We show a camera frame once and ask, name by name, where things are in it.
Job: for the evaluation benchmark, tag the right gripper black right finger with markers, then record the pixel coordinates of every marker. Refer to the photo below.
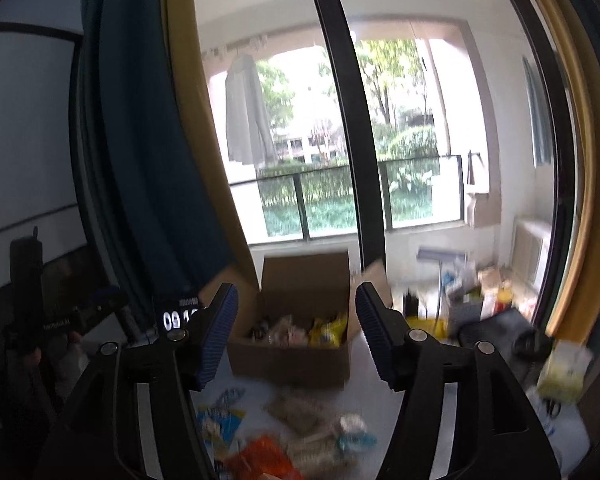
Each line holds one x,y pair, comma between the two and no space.
410,362

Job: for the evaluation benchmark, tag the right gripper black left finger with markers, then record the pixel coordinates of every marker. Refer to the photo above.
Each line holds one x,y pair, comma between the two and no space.
196,359

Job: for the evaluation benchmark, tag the yellow packet on table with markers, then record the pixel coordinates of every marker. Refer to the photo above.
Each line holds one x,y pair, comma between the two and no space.
436,327

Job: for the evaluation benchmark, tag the phone showing clock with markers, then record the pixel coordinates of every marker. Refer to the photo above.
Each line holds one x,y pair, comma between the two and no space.
176,313

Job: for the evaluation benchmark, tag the blue white snack packet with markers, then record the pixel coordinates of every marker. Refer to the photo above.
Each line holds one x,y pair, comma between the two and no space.
220,421

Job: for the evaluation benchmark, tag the white mesh organizer basket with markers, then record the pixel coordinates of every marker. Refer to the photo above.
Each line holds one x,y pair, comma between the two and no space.
465,309

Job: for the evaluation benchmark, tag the brown cardboard box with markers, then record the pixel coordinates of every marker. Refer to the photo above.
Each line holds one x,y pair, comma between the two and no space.
306,288

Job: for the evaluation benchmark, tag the grey pouch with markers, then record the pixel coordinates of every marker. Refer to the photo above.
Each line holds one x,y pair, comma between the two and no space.
517,340

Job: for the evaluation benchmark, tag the brown snack packet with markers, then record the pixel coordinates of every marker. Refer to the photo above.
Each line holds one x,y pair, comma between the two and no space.
302,415

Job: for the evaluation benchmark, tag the orange snack packet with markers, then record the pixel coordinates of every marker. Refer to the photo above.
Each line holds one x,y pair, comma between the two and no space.
262,458

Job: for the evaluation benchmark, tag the teal curtain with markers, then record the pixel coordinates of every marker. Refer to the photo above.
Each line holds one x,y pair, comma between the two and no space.
161,233

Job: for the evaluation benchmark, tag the mustard yellow curtain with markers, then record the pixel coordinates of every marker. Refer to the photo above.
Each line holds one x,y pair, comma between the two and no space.
180,36

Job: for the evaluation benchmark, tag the hanging white shirt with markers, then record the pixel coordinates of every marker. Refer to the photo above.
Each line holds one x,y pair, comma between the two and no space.
248,134

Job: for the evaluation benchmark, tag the black window frame post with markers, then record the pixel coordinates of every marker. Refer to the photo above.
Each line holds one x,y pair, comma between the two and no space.
358,130

